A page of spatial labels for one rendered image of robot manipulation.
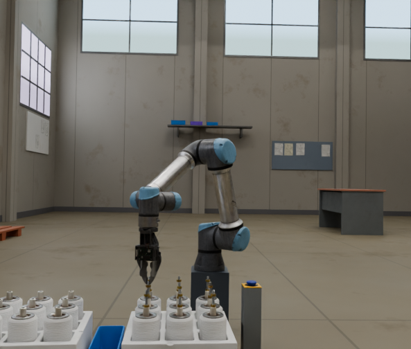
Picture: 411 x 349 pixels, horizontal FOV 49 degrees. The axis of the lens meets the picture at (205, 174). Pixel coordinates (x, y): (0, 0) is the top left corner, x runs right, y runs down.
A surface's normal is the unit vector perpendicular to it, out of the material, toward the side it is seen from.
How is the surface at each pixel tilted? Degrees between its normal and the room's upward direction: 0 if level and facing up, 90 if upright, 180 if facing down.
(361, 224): 90
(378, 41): 90
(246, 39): 90
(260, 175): 90
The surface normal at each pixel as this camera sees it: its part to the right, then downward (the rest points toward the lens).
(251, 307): 0.07, -0.02
